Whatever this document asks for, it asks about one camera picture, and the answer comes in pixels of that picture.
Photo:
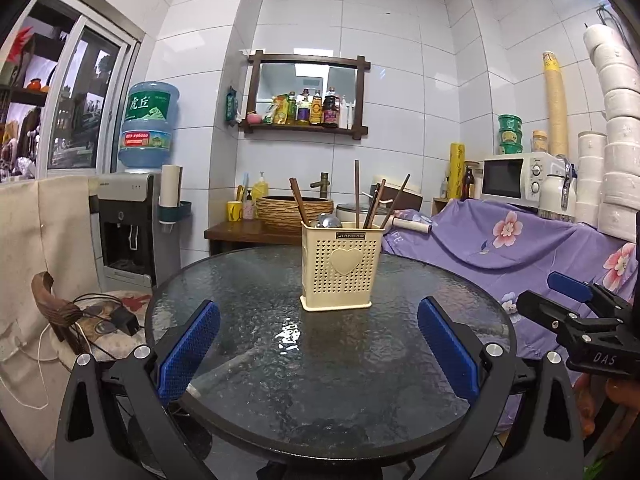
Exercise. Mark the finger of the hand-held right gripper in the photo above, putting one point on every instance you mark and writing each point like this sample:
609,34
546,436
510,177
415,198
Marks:
540,307
570,285

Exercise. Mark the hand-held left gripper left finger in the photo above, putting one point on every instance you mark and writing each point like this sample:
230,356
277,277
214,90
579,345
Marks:
190,345

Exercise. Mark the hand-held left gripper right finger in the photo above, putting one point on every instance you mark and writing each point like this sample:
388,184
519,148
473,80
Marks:
447,345

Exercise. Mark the cream plastic utensil holder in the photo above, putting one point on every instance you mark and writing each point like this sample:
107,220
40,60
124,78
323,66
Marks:
320,270

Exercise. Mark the bundle of wooden chopsticks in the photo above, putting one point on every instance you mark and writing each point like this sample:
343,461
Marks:
357,195

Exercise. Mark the person's right hand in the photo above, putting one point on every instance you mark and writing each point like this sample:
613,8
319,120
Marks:
615,392

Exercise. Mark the purple floral cloth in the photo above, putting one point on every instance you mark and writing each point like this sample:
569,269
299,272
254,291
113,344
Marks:
500,255

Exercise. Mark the black power adapter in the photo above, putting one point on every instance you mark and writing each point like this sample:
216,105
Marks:
125,321

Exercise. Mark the white kettle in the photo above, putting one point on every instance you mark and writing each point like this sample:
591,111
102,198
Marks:
557,195

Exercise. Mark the dark wooden counter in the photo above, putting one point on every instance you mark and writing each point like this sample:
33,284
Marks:
235,232

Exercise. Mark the white microwave oven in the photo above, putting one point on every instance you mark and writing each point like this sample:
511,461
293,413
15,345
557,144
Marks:
505,180

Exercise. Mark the white lint roller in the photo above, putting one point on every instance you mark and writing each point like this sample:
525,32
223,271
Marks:
412,225

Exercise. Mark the teal cup holder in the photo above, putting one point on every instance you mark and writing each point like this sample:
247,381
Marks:
175,212

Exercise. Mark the small wooden box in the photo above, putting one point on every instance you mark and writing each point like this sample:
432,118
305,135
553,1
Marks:
440,206

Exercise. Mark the wooden chair with cushion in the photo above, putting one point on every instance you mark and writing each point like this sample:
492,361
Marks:
55,310

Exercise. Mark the grey water dispenser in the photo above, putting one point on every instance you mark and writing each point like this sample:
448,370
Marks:
125,220

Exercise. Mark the yellow cup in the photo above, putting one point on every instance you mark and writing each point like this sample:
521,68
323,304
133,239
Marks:
235,210

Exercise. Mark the brown glass bottle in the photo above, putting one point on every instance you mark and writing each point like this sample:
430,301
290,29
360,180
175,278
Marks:
469,182

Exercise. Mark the glass jar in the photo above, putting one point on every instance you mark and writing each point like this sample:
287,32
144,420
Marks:
539,140

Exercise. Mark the small pink bottle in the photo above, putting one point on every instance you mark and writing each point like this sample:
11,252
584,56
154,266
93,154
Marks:
248,208

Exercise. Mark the green tin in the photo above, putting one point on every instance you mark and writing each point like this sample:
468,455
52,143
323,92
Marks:
511,148
510,122
510,136

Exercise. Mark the small clear bottle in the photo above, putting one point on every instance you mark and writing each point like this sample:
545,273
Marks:
444,187

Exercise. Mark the brown and white rice cooker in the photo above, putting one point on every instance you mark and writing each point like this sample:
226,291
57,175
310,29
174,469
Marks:
412,195

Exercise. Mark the woven sink basin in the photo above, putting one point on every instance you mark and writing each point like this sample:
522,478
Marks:
280,212

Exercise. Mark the white paper cup tube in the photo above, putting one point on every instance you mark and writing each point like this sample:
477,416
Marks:
171,185

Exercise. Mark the yellow roll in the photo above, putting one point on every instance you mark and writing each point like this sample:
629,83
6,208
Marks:
456,170

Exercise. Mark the white cooking pot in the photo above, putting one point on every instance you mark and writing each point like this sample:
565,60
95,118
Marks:
345,210

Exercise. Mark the yellow soap bottle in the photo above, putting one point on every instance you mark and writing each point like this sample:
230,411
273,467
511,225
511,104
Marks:
260,190

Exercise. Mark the stacks of white paper bowls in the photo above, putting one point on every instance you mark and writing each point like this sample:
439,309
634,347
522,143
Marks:
620,110

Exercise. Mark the beige cloth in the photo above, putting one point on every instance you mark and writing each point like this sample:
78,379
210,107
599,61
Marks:
30,240

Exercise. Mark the bronze faucet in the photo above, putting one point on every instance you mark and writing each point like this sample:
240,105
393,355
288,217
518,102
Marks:
322,185

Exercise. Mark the blue water jug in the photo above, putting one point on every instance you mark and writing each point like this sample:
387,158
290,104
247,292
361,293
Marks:
150,125

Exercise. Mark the pink bowl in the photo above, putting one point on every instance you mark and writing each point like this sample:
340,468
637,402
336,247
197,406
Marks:
253,118

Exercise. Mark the green hanging packet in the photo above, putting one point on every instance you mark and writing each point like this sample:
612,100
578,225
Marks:
231,105

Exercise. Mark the dark wooden mirror shelf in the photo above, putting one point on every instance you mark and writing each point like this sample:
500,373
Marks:
361,95

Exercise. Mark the row of condiment bottles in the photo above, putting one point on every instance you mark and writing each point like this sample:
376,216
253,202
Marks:
315,110

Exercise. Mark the sliding glass window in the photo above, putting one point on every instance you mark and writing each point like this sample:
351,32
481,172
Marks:
85,100

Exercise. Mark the orange teapot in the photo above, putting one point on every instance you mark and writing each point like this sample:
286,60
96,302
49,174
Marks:
34,82

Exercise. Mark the red artificial flower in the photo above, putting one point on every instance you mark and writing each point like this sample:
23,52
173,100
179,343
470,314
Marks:
20,42

